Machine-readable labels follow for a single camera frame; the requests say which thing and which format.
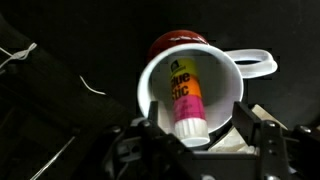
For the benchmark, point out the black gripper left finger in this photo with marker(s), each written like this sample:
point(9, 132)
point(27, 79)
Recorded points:
point(164, 155)

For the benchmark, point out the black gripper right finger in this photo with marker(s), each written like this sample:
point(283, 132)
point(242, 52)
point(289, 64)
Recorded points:
point(266, 137)

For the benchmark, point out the multicoloured glue stick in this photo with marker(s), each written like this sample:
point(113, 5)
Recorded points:
point(190, 124)

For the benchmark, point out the red and white mug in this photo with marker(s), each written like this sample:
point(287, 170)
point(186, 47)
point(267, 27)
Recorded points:
point(221, 76)

